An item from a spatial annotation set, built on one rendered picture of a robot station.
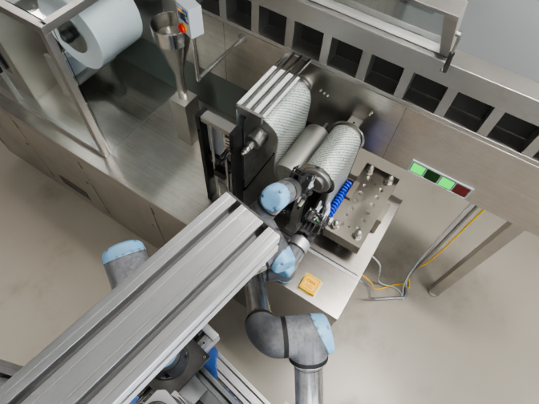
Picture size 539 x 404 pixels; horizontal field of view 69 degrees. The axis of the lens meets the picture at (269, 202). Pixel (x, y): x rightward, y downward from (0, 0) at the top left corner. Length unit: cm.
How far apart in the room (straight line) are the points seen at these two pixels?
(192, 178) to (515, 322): 219
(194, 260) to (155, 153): 157
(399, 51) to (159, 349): 120
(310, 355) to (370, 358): 142
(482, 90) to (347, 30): 47
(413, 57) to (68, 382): 126
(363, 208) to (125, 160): 113
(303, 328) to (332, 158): 62
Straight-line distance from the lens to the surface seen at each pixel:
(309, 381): 125
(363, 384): 255
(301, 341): 116
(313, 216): 149
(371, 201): 173
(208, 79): 205
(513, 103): 142
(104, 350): 45
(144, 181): 192
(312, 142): 159
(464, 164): 162
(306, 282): 163
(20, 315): 287
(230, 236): 46
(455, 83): 142
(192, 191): 185
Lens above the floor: 245
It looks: 59 degrees down
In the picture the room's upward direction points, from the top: 5 degrees clockwise
